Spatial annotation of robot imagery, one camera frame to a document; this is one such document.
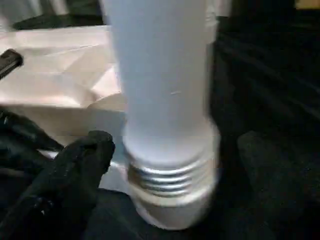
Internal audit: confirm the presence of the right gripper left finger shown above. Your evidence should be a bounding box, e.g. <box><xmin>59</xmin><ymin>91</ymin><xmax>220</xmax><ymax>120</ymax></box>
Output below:
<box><xmin>0</xmin><ymin>130</ymin><xmax>116</xmax><ymax>240</ymax></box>

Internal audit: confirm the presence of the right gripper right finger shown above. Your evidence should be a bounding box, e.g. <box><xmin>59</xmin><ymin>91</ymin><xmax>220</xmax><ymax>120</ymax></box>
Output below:
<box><xmin>236</xmin><ymin>131</ymin><xmax>320</xmax><ymax>240</ymax></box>

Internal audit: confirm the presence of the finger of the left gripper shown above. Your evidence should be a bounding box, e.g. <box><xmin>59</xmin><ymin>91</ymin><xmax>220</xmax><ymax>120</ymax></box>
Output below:
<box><xmin>0</xmin><ymin>107</ymin><xmax>66</xmax><ymax>174</ymax></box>
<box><xmin>0</xmin><ymin>48</ymin><xmax>25</xmax><ymax>80</ymax></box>

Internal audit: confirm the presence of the white plastic table top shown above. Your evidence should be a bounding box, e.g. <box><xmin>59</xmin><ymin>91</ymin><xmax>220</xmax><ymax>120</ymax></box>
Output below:
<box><xmin>0</xmin><ymin>25</ymin><xmax>132</xmax><ymax>195</ymax></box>

